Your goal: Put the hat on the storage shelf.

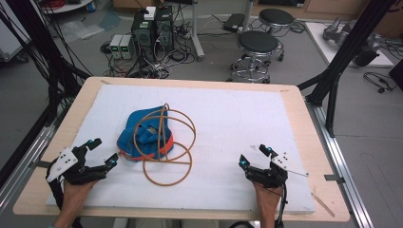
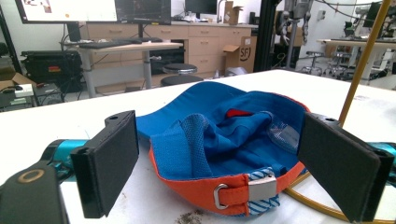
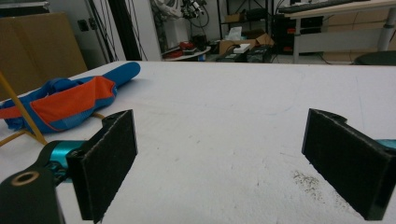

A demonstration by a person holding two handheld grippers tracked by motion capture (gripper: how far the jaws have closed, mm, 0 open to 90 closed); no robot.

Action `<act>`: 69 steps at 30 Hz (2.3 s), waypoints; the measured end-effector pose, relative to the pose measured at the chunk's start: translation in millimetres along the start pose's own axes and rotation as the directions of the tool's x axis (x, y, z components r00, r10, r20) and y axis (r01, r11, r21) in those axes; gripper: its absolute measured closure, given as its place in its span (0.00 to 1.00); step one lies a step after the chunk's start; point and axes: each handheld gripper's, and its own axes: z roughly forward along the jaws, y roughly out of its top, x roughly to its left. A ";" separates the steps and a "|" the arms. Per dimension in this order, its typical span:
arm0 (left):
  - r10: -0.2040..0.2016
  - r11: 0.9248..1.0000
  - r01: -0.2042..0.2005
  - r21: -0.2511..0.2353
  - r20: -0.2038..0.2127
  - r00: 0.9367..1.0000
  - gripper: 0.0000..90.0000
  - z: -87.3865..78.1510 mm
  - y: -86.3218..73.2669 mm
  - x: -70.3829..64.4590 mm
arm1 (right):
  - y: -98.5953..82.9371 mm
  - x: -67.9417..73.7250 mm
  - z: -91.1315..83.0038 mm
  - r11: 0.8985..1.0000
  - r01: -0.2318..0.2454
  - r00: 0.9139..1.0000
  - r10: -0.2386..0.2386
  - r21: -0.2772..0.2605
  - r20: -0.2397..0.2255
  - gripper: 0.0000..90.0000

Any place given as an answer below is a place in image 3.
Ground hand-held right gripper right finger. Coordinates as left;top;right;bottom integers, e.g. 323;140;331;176
301;107;396;221

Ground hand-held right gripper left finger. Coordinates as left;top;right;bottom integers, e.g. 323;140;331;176
65;108;138;224

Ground blue and orange cloth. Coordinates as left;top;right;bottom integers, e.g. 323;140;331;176
0;61;142;134

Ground black office chair seat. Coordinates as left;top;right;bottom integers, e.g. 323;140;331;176
353;50;396;66

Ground large brown cardboard board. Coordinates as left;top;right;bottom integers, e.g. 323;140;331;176
0;12;89;102

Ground round white side table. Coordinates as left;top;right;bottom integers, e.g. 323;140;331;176
162;46;212;62

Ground light wooden desk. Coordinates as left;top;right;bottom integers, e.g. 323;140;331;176
283;0;396;65

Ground red and black tool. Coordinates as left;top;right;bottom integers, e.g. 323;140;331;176
177;41;198;52

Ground white flat box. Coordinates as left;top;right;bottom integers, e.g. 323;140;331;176
233;43;251;54

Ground open brown cardboard box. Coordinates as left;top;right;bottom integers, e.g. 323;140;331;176
219;33;276;57

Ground black keyboard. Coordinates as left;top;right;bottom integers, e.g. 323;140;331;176
277;0;367;14

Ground black metal shelf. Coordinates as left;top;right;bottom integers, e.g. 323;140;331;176
217;0;275;41

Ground black vertical post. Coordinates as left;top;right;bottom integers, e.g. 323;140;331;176
106;0;143;62

